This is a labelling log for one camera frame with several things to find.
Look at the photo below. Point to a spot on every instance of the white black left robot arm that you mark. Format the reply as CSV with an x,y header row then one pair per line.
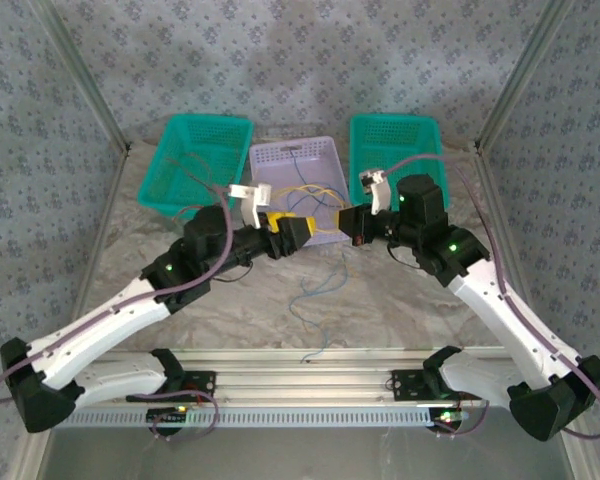
x,y
105,320

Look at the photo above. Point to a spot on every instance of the lavender plastic basket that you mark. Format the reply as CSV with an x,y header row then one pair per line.
x,y
315,160

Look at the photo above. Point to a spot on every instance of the teal plastic basket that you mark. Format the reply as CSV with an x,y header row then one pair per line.
x,y
200,140
380,145

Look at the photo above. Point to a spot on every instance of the black controller board with LED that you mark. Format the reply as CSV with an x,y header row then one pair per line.
x,y
165,415
445,422

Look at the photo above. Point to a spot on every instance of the aluminium side rail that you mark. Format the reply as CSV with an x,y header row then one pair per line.
x,y
100,235
495,200

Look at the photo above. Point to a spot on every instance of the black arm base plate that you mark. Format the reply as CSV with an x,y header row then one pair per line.
x,y
405,385
202,382

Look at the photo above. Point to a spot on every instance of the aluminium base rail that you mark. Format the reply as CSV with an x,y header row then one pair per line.
x,y
305,380

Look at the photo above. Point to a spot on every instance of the aluminium frame post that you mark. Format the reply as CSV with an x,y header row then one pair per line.
x,y
525,70
80,70

